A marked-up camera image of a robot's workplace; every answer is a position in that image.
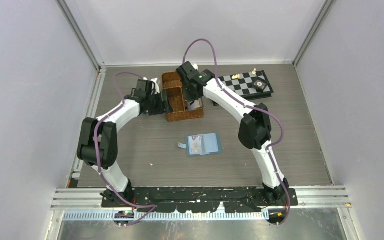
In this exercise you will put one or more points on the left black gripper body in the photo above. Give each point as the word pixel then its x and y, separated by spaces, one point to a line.
pixel 156 106

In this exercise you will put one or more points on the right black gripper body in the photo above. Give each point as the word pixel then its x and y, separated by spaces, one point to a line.
pixel 188 94

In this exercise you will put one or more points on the brown wicker basket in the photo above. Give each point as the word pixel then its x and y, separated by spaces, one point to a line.
pixel 171 83

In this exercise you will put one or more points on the white portrait credit card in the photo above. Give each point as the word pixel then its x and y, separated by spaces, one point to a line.
pixel 195 144

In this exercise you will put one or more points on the blue card holder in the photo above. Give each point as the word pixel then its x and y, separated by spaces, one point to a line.
pixel 211 144

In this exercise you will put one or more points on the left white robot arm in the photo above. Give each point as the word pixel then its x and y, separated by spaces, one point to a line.
pixel 98 140

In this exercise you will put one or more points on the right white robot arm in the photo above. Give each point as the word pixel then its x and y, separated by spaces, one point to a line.
pixel 254 123

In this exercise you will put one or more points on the cards in basket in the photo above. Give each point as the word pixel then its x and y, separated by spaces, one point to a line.
pixel 194 105

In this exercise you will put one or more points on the cream chess piece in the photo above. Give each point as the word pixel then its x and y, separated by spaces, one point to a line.
pixel 234 77

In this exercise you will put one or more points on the black white chessboard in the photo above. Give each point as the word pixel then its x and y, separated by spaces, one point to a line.
pixel 244 85

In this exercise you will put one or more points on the black square box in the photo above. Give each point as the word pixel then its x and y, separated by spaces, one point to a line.
pixel 261 85

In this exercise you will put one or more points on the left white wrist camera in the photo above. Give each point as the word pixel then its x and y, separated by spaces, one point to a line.
pixel 155 85

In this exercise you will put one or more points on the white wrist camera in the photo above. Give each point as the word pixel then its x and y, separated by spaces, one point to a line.
pixel 195 66
pixel 155 85

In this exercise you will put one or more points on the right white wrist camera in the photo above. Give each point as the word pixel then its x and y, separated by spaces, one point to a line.
pixel 195 66

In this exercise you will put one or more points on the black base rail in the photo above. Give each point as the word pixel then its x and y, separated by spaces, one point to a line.
pixel 196 200

